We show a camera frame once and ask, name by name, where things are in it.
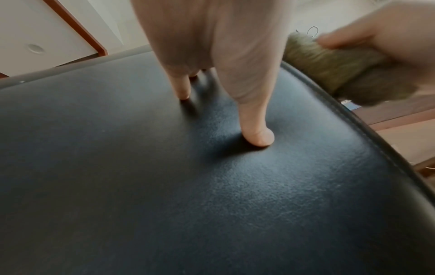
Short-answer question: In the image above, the person's right hand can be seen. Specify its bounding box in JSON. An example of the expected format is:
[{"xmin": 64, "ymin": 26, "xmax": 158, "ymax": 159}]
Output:
[{"xmin": 316, "ymin": 0, "xmax": 435, "ymax": 73}]

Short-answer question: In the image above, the person's left hand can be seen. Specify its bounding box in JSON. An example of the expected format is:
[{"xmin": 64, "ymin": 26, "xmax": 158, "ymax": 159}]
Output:
[{"xmin": 130, "ymin": 0, "xmax": 293, "ymax": 148}]

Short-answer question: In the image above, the green cleaning cloth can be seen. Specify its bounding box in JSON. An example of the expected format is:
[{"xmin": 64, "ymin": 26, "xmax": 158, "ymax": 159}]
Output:
[{"xmin": 282, "ymin": 33, "xmax": 419, "ymax": 107}]

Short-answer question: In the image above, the black leather chair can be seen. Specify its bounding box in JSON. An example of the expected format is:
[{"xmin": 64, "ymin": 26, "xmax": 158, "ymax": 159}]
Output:
[{"xmin": 0, "ymin": 45, "xmax": 435, "ymax": 275}]

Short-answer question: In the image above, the brown wooden table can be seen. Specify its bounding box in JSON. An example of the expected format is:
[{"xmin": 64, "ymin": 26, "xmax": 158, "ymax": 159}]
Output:
[{"xmin": 340, "ymin": 94, "xmax": 435, "ymax": 175}]

